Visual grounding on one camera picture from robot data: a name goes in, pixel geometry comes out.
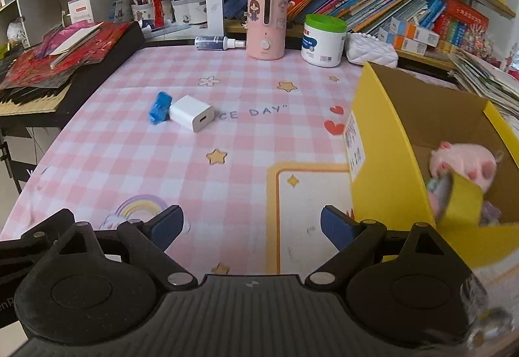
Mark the white charger cube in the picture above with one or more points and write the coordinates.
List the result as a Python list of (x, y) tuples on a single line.
[(191, 113)]

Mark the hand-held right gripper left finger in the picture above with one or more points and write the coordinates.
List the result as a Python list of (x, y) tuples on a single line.
[(166, 227)]

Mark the white quilted pouch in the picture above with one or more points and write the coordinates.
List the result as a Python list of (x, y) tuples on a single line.
[(371, 49)]

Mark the yellow tape roll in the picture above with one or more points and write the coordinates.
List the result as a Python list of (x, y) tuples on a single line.
[(462, 201)]

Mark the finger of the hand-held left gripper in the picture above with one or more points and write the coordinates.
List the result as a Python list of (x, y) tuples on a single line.
[(36, 235)]

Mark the small blue packet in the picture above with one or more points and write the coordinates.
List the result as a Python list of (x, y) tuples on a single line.
[(159, 107)]

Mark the pink checked tablecloth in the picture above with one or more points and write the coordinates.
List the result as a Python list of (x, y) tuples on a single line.
[(251, 162)]

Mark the black keyboard stand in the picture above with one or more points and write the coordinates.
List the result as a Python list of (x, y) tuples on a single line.
[(8, 162)]

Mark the pink humidifier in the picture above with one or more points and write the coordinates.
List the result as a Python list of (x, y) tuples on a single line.
[(267, 24)]

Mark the white jar green lid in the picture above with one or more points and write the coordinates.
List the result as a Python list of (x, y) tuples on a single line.
[(324, 45)]

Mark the stack of paper workbooks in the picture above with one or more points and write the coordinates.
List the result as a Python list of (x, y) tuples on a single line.
[(486, 77)]

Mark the small grey toy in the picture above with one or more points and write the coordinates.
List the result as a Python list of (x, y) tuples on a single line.
[(440, 183)]

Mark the small purple toy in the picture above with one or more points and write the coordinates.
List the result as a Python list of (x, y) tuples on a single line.
[(490, 215)]

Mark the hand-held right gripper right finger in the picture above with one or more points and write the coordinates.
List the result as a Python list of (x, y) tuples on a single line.
[(338, 229)]

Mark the stack of red papers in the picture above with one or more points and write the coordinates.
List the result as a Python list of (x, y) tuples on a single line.
[(48, 65)]

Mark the orange white carton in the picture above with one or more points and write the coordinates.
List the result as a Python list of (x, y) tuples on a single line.
[(403, 43), (415, 32)]

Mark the small spray bottle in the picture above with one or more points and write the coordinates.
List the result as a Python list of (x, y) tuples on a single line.
[(217, 43)]

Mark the black piano keyboard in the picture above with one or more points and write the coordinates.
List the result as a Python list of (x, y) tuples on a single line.
[(101, 65)]

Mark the light pink plush toy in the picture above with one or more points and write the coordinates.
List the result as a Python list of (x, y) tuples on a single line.
[(462, 162)]

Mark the white red-label box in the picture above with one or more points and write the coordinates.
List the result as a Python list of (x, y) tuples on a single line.
[(80, 12)]

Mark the row of red thick books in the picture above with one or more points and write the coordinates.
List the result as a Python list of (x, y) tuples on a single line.
[(462, 22)]

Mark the white pen cup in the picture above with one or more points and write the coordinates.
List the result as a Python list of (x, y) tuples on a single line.
[(189, 10), (142, 12)]

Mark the yellow cardboard box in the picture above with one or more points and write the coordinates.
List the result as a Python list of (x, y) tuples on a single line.
[(389, 162)]

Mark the clear plastic ruler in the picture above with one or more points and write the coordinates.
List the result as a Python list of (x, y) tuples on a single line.
[(174, 32)]

